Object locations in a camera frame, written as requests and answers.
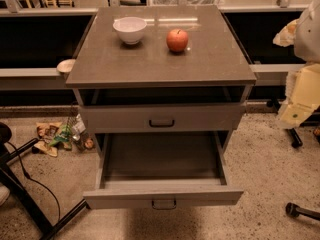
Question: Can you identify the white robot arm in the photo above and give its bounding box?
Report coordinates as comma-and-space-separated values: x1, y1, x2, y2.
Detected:
273, 0, 320, 129

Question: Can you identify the snack bags pile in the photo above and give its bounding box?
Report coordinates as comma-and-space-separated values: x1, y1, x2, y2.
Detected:
34, 122, 72, 157

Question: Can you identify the black stand leg right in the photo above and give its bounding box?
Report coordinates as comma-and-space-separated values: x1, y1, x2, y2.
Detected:
267, 98, 320, 148

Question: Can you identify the white bowl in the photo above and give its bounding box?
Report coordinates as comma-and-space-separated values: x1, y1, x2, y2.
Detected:
113, 17, 147, 45

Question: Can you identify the grey drawer cabinet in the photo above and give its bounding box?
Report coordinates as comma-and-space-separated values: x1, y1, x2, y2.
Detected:
67, 6, 256, 150

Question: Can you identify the clear plastic bottle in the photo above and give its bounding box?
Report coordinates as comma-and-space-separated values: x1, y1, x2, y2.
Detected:
72, 133, 88, 152

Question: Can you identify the red apple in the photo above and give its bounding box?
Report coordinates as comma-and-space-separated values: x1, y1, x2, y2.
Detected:
166, 29, 188, 53

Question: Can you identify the black stand legs left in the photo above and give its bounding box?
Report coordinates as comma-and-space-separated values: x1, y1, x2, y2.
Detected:
0, 123, 89, 240

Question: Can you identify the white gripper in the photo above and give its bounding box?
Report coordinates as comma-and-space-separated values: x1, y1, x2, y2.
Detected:
277, 63, 320, 129

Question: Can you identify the grey drawer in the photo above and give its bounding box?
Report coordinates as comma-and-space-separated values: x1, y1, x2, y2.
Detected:
79, 104, 245, 133
84, 132, 243, 210

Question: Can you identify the black cable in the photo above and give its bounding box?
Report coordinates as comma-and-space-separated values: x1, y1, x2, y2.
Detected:
6, 141, 62, 222

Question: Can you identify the black caster leg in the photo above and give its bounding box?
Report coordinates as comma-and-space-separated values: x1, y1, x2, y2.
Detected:
285, 202, 320, 221

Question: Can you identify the small round dish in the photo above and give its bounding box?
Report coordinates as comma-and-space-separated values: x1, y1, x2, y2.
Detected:
57, 59, 75, 74

